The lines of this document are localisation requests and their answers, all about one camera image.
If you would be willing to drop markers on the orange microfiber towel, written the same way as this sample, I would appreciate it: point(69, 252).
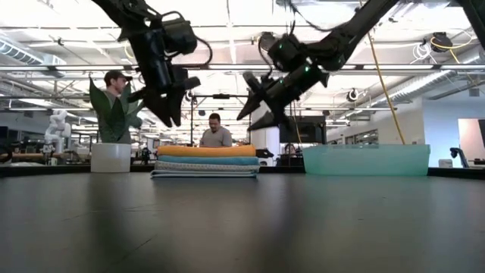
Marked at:
point(206, 151)

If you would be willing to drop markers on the green artificial plant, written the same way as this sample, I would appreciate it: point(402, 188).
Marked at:
point(110, 121)

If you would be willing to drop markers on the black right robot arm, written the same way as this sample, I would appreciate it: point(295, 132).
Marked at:
point(341, 34)

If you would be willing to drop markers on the black table frame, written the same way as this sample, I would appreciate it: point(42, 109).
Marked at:
point(45, 170)

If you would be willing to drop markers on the white plant pot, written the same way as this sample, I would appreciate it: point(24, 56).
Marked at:
point(111, 157)

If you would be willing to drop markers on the teal plastic bin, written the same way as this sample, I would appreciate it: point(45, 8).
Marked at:
point(365, 159)

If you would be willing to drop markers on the ceiling air duct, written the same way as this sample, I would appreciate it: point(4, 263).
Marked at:
point(22, 57)

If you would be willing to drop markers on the black camera stand frame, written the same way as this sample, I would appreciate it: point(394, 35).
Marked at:
point(221, 96)

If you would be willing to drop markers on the person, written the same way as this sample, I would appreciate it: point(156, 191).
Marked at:
point(216, 138)
point(291, 149)
point(115, 81)

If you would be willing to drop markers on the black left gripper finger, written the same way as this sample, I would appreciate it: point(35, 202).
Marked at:
point(177, 106)
point(161, 110)

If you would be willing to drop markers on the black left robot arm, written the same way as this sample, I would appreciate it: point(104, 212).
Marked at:
point(129, 19)

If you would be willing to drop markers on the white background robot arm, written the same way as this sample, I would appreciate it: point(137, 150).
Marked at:
point(57, 130)

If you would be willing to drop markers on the bright blue microfiber towel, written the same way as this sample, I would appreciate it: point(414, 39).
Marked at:
point(208, 160)

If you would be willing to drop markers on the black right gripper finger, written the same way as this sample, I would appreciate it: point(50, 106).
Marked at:
point(267, 123)
point(252, 104)

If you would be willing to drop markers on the black monitor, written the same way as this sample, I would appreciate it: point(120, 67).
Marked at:
point(307, 130)

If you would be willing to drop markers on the pale blue teal-edged towel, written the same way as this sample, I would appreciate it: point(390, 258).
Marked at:
point(204, 174)

